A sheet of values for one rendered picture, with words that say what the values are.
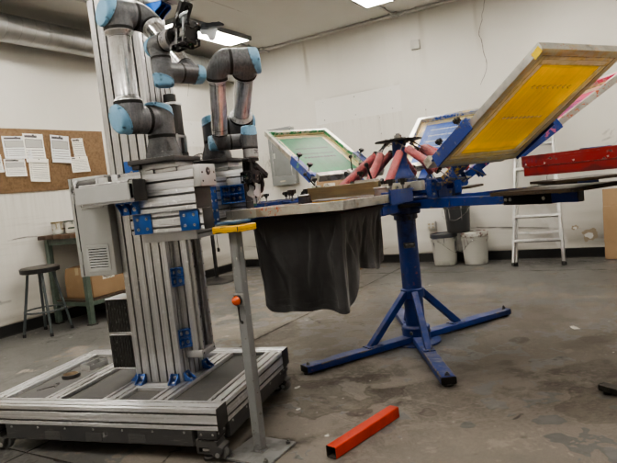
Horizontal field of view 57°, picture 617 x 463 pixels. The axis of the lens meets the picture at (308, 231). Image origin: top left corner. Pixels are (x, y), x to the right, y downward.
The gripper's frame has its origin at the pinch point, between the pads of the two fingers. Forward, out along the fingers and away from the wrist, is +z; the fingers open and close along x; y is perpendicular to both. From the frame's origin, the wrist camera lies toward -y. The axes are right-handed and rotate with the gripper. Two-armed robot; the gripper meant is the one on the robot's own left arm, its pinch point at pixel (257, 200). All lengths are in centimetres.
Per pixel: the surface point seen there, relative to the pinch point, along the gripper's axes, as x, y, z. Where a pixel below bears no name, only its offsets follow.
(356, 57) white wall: -141, -443, -177
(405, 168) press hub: 32, -118, -13
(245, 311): 17, 40, 45
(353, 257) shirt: 49, 1, 29
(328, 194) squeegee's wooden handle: 19.2, -35.9, -0.4
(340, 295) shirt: 46, 12, 43
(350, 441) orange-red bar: 51, 24, 101
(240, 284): 16, 41, 34
